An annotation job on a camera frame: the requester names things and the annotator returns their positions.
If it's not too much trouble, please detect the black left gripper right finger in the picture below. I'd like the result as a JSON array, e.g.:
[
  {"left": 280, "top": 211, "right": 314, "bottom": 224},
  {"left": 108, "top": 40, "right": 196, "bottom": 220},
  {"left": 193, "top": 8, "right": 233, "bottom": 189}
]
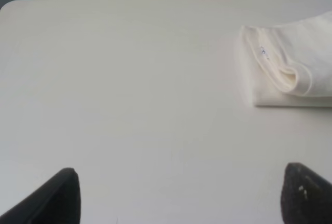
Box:
[{"left": 280, "top": 163, "right": 331, "bottom": 224}]

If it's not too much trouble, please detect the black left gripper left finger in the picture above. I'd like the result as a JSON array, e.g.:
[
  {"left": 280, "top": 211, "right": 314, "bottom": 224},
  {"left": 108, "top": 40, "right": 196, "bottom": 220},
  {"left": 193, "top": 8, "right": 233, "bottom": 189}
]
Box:
[{"left": 1, "top": 167, "right": 81, "bottom": 224}]

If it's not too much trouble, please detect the white towel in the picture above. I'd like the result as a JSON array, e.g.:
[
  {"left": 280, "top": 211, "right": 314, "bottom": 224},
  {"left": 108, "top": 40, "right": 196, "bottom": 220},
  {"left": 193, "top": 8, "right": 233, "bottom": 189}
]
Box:
[{"left": 236, "top": 12, "right": 331, "bottom": 107}]

